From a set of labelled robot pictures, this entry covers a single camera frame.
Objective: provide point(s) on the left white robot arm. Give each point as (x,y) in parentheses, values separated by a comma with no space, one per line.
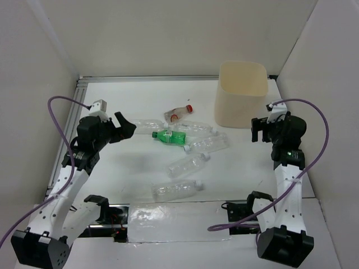
(48,238)

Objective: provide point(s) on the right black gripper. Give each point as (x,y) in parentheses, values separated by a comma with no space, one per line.
(259,124)

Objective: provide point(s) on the aluminium frame rail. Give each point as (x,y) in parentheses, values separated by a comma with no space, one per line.
(127,170)

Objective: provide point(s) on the small red-capped clear bottle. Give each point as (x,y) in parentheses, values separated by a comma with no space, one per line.
(176,114)

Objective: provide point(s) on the beige plastic bin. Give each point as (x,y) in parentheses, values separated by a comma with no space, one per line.
(242,88)

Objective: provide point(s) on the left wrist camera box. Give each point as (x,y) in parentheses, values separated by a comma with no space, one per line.
(98,109)

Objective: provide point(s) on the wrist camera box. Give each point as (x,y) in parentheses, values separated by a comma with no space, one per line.
(98,109)
(275,110)

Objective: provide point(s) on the green plastic bottle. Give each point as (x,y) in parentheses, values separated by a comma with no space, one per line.
(170,137)

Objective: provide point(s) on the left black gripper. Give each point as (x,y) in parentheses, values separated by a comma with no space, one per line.
(128,128)

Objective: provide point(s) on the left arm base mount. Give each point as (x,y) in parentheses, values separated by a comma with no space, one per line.
(114,226)

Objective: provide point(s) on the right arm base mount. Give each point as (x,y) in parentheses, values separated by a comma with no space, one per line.
(236,212)

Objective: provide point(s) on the clear bottle bottom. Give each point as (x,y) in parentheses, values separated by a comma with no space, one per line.
(177,190)

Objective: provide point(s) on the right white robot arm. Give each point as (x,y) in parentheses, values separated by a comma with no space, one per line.
(283,238)

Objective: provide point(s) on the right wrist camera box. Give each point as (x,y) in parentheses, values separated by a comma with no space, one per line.
(275,110)

